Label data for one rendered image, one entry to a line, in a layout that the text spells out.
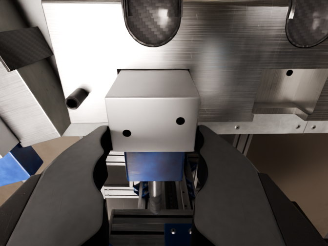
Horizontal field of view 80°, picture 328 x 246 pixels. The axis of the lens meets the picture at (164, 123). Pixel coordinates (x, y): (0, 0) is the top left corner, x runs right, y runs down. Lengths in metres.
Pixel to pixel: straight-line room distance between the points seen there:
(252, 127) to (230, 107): 0.14
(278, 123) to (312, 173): 1.53
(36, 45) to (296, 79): 0.25
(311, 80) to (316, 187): 1.78
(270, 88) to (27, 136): 0.25
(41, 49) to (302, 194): 1.92
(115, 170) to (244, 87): 1.02
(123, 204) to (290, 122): 1.14
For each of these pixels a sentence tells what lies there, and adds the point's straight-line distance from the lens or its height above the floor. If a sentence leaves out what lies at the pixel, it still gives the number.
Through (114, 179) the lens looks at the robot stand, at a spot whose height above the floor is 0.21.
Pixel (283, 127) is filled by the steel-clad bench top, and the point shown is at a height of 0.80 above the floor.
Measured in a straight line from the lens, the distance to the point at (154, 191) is 0.18.
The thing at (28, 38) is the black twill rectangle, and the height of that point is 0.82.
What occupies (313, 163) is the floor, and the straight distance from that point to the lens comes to 1.77.
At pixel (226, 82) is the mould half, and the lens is 0.16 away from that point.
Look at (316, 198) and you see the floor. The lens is 2.09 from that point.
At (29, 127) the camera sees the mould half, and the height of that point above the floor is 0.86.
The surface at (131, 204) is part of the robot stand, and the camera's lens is 1.33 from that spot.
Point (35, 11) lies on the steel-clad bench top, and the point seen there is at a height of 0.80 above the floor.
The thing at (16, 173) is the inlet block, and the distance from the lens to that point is 0.27.
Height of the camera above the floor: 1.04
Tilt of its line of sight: 61 degrees down
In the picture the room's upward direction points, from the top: 175 degrees clockwise
